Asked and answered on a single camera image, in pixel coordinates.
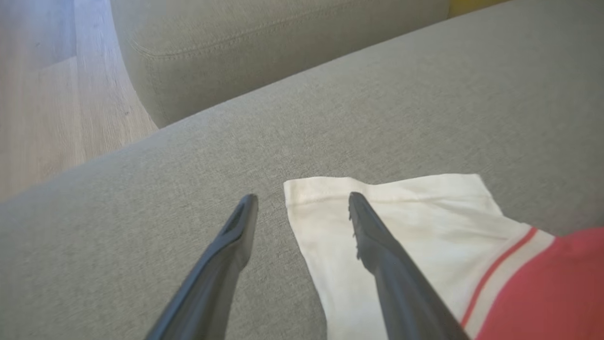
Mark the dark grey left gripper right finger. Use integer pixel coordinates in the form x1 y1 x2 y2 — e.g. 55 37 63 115
348 192 470 340

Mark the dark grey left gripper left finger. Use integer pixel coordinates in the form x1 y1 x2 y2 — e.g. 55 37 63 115
144 194 259 340

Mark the red white striped garment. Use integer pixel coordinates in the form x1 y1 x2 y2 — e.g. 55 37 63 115
283 173 604 340

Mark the grey fabric sofa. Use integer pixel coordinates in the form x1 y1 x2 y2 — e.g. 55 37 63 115
0 0 604 340

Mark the grey sofa seat cushion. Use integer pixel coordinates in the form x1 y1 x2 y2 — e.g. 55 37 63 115
110 0 451 129

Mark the large yellow sofa backrest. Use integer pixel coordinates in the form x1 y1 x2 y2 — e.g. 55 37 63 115
448 0 510 18

